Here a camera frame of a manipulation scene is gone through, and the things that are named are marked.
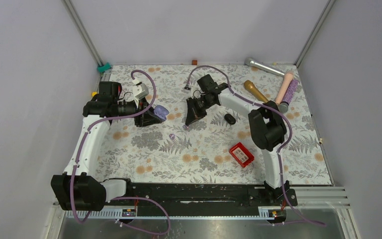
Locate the aluminium frame post right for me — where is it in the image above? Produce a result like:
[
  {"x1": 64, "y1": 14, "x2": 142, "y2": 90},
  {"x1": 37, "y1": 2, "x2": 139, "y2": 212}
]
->
[{"x1": 294, "y1": 0, "x2": 336, "y2": 68}]

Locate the red parts bin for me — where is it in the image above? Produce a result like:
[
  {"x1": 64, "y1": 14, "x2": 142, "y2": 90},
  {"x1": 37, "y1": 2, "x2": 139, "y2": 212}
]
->
[{"x1": 229, "y1": 142, "x2": 255, "y2": 168}]

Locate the purple glitter microphone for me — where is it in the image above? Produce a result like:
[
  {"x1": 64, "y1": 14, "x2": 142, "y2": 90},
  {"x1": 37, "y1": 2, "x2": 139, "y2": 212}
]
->
[{"x1": 278, "y1": 79, "x2": 299, "y2": 114}]

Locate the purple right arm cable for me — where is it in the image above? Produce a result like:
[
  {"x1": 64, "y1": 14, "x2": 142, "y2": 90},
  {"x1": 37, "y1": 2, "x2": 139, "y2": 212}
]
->
[{"x1": 184, "y1": 65, "x2": 327, "y2": 228}]

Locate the lavender oval case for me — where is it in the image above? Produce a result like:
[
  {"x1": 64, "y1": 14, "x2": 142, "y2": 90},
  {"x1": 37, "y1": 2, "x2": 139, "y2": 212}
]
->
[{"x1": 154, "y1": 105, "x2": 169, "y2": 121}]

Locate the black earbud charging case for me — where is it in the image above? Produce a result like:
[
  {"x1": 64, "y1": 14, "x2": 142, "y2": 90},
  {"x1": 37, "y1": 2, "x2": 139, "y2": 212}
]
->
[{"x1": 224, "y1": 114, "x2": 236, "y2": 125}]

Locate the silver microphone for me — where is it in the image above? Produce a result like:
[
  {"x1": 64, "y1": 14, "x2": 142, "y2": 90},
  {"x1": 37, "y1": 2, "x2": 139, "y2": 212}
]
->
[{"x1": 244, "y1": 57, "x2": 285, "y2": 77}]

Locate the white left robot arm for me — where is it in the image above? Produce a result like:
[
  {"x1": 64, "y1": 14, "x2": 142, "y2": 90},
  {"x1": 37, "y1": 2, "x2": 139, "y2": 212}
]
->
[{"x1": 51, "y1": 80, "x2": 162, "y2": 211}]

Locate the aluminium frame post left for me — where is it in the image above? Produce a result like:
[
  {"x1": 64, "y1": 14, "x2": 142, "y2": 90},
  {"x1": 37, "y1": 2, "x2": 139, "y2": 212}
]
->
[{"x1": 62, "y1": 0, "x2": 103, "y2": 67}]

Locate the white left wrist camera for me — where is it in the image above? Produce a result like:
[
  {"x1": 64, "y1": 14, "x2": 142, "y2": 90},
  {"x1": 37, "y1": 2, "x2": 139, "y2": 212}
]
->
[{"x1": 132, "y1": 79, "x2": 149, "y2": 101}]

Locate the white slotted cable duct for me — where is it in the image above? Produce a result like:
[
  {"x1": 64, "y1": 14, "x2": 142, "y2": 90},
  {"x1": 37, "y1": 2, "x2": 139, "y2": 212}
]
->
[{"x1": 65, "y1": 208, "x2": 278, "y2": 221}]

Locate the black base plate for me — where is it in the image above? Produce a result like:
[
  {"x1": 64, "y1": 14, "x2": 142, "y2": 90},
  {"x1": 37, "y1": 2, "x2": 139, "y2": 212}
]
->
[{"x1": 106, "y1": 183, "x2": 288, "y2": 217}]

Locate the teal arch block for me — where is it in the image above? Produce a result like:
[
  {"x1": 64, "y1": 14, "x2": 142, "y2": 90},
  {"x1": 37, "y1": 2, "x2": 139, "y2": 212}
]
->
[{"x1": 97, "y1": 62, "x2": 111, "y2": 73}]

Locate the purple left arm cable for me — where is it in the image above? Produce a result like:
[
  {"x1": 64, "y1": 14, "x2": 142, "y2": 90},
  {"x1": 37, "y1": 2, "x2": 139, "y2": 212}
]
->
[{"x1": 70, "y1": 70, "x2": 172, "y2": 237}]

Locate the gold microphone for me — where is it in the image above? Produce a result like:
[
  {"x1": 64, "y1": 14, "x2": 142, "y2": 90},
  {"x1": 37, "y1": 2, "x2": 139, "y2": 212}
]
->
[{"x1": 243, "y1": 80, "x2": 269, "y2": 103}]

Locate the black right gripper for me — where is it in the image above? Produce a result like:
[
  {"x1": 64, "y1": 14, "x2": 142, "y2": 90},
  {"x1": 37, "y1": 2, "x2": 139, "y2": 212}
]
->
[{"x1": 186, "y1": 95, "x2": 215, "y2": 126}]

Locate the floral table mat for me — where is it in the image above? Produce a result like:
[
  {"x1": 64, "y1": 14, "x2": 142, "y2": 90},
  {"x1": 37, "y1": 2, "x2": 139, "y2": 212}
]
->
[{"x1": 81, "y1": 64, "x2": 333, "y2": 185}]

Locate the pink microphone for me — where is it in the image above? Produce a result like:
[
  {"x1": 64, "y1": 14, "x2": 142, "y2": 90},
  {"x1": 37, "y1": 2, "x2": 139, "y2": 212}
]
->
[{"x1": 275, "y1": 71, "x2": 294, "y2": 105}]

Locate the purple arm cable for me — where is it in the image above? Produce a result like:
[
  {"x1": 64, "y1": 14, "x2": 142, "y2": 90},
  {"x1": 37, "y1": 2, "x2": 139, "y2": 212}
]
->
[
  {"x1": 70, "y1": 70, "x2": 172, "y2": 237},
  {"x1": 184, "y1": 65, "x2": 327, "y2": 228}
]

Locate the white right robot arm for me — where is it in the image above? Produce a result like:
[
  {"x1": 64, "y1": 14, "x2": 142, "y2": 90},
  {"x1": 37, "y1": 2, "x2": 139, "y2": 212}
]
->
[{"x1": 185, "y1": 75, "x2": 297, "y2": 207}]

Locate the aluminium frame post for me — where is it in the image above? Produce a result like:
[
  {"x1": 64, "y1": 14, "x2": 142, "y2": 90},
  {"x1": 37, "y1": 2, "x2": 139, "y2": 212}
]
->
[
  {"x1": 294, "y1": 0, "x2": 336, "y2": 68},
  {"x1": 62, "y1": 0, "x2": 103, "y2": 67}
]

